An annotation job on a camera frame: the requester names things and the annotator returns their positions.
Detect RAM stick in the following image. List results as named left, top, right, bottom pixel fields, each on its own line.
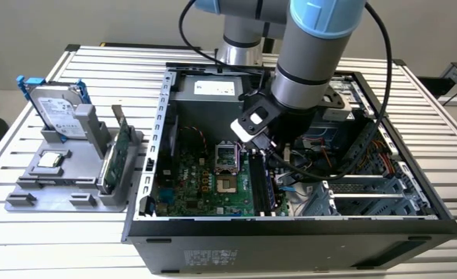
left=264, top=152, right=281, bottom=210
left=23, top=177, right=94, bottom=187

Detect black RAM slot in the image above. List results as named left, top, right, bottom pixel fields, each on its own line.
left=258, top=149, right=274, bottom=217
left=254, top=149, right=269, bottom=217
left=249, top=149, right=264, bottom=217

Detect metal socket cover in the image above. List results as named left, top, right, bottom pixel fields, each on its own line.
left=214, top=140, right=241, bottom=173

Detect grey power supply unit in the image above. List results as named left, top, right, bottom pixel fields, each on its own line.
left=169, top=74, right=249, bottom=146

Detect CPU socket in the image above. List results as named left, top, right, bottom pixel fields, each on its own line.
left=216, top=173, right=240, bottom=195

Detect green motherboard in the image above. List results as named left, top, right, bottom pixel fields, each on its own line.
left=153, top=141, right=294, bottom=217

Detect perforated metal disk bay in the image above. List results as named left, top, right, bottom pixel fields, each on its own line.
left=304, top=173, right=427, bottom=217

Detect black box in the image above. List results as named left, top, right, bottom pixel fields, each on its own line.
left=417, top=76, right=457, bottom=102

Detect black open PC case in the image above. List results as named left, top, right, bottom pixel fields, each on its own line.
left=119, top=62, right=457, bottom=276

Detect green graphics card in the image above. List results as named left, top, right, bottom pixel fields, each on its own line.
left=95, top=104, right=137, bottom=195

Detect grey parts rack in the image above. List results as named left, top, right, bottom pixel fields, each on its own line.
left=4, top=104, right=146, bottom=214

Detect hard disk in blue carrier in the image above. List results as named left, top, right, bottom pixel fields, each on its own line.
left=16, top=74, right=94, bottom=143

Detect silver CPU chip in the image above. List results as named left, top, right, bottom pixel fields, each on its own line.
left=36, top=151, right=66, bottom=169

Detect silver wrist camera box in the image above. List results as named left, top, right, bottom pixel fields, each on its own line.
left=321, top=106, right=356, bottom=120
left=230, top=109, right=270, bottom=144

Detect orange wire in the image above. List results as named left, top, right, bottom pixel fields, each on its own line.
left=321, top=144, right=334, bottom=169

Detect black cable bundle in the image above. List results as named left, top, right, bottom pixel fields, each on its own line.
left=281, top=139, right=356, bottom=189

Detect orange red power wires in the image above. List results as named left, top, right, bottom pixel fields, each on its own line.
left=354, top=138, right=396, bottom=178

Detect twisted red black wire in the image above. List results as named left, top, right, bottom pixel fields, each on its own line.
left=179, top=126, right=210, bottom=155

